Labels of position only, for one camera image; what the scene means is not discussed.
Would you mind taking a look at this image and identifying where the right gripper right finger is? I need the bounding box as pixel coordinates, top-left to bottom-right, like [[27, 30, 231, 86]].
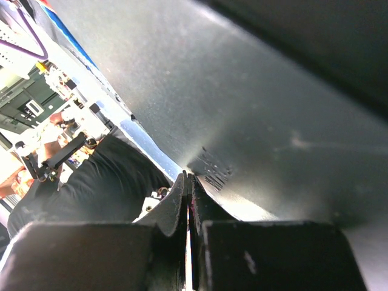
[[188, 175, 366, 290]]

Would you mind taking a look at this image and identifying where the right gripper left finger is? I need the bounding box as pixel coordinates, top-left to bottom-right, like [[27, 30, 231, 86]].
[[1, 173, 187, 290]]

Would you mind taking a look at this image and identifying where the black network switch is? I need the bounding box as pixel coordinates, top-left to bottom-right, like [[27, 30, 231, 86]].
[[52, 1, 387, 228]]

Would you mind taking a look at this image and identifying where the person in black shirt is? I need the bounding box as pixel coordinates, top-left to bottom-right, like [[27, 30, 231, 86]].
[[7, 127, 171, 238]]

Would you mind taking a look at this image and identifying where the white teleoperation handle device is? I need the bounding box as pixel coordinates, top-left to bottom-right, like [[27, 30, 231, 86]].
[[15, 132, 97, 182]]

